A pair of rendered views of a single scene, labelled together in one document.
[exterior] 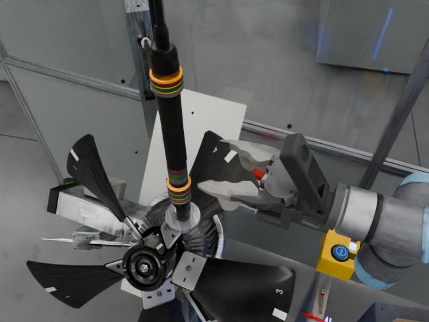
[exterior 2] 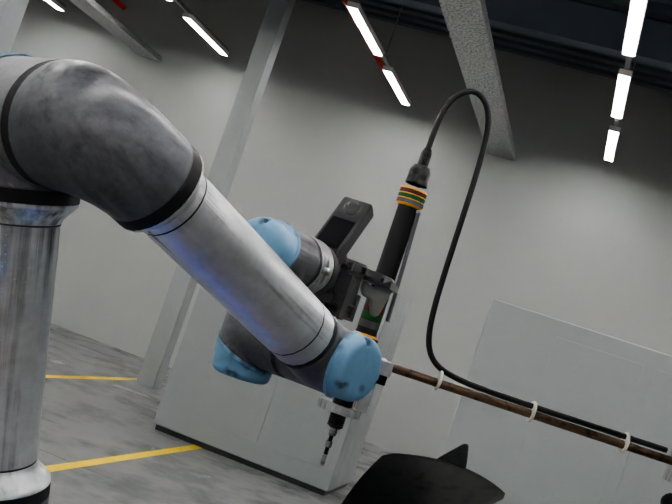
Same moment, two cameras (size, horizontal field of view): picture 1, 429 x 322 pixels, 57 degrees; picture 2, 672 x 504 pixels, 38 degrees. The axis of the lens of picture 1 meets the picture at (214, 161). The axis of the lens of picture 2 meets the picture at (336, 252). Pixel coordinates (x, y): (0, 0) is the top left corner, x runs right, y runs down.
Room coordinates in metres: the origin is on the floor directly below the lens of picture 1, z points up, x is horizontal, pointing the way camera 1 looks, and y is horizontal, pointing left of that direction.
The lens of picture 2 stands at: (0.43, -1.44, 1.58)
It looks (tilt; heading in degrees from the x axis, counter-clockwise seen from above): 3 degrees up; 94
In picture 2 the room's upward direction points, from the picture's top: 19 degrees clockwise
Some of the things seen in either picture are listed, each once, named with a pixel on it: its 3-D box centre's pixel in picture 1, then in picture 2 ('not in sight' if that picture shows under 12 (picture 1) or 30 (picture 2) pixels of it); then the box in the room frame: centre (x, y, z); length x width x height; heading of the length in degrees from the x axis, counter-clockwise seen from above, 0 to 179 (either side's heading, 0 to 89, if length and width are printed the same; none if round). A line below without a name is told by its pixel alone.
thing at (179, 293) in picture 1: (184, 303); not in sight; (0.43, 0.09, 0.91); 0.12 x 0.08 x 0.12; 159
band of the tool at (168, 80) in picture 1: (166, 80); (411, 198); (0.42, 0.06, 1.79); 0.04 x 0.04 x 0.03
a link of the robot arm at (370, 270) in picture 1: (387, 250); (261, 336); (0.30, -0.29, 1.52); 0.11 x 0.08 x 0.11; 142
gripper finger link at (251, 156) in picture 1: (245, 158); (379, 296); (0.42, -0.05, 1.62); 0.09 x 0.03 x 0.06; 47
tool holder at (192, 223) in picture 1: (180, 200); (355, 384); (0.43, 0.07, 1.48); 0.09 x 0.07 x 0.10; 14
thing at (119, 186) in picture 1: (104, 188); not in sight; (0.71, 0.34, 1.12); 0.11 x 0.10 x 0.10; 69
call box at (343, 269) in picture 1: (338, 248); not in sight; (0.56, -0.38, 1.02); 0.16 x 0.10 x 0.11; 159
